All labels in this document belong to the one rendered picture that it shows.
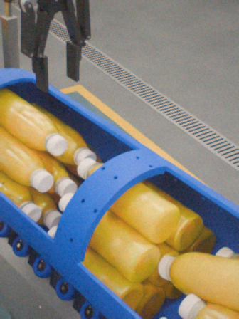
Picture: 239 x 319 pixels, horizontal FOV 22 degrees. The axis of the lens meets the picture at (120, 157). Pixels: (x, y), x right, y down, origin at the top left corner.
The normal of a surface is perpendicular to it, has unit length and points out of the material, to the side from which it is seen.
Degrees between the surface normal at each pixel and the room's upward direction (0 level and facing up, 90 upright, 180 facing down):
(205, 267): 45
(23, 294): 70
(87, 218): 51
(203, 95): 0
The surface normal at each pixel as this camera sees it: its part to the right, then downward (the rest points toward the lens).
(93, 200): -0.44, -0.42
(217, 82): 0.04, -0.83
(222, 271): -0.66, -0.56
